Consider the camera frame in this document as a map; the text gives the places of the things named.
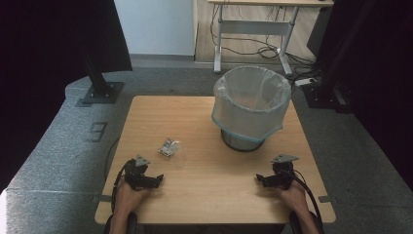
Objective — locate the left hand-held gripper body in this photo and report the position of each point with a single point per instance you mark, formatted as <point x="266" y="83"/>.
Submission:
<point x="138" y="175"/>

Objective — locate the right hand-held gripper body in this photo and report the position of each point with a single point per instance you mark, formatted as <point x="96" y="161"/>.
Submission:
<point x="283" y="174"/>

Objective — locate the person's left hand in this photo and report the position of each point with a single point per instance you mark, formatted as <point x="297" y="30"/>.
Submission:
<point x="130" y="200"/>

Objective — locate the person's right hand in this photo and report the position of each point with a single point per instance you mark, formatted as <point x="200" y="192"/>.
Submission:
<point x="293" y="198"/>

